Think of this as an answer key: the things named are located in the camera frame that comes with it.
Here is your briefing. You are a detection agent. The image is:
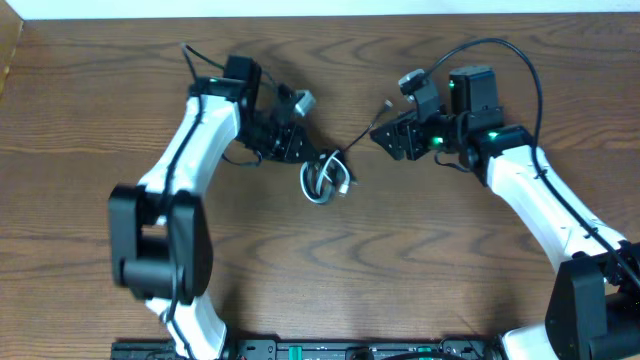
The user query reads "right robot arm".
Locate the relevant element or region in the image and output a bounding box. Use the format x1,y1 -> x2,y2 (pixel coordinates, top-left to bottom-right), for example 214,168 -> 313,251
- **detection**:
370,66 -> 639,359

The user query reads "black USB cable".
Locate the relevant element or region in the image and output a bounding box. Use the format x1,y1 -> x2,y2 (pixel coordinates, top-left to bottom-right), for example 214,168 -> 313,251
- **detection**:
309,99 -> 395,199

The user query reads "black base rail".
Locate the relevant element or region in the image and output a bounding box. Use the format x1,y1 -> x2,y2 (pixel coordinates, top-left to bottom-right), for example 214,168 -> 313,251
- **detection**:
109,335 -> 504,360

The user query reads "white USB cable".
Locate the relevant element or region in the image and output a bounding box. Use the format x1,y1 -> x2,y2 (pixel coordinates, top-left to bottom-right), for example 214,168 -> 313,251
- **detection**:
299,148 -> 359,206

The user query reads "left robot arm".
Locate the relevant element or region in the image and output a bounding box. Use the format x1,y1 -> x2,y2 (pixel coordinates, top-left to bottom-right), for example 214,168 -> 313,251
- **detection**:
107,56 -> 320,359

